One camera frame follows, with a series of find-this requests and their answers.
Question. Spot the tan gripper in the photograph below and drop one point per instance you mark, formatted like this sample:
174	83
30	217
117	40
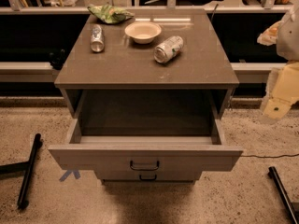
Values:
290	41

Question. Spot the grey top drawer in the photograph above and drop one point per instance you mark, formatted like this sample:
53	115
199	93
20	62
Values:
146	131

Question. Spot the grey drawer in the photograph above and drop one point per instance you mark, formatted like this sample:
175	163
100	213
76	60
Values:
159	176
146	131

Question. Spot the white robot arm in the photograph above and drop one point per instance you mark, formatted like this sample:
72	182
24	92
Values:
285	35

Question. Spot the grey drawer cabinet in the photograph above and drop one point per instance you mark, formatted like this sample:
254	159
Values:
124	65

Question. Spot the grey lower drawer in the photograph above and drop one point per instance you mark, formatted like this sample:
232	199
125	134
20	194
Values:
159	176

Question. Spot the black stand leg right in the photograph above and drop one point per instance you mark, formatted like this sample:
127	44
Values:
292	208

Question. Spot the black stand leg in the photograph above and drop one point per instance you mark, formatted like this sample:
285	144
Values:
27	167
292	208

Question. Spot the silver can lying right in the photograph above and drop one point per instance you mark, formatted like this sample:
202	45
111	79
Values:
168	49

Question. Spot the silver can lying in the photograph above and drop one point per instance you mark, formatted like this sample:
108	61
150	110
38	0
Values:
97	38
168	49

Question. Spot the white paper bowl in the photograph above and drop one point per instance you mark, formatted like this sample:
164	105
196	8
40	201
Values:
143	32

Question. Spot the green chip bag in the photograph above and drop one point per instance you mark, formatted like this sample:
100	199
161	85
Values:
109	14

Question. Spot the silver can lying left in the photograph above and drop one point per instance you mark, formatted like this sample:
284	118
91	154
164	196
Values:
97	38

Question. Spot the blue tape cross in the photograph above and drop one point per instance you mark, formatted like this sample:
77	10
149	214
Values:
75	173

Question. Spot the black object on ledge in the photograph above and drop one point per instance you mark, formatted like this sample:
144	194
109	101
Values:
57	59

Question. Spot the black stand leg left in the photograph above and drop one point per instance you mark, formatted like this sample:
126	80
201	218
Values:
27	167

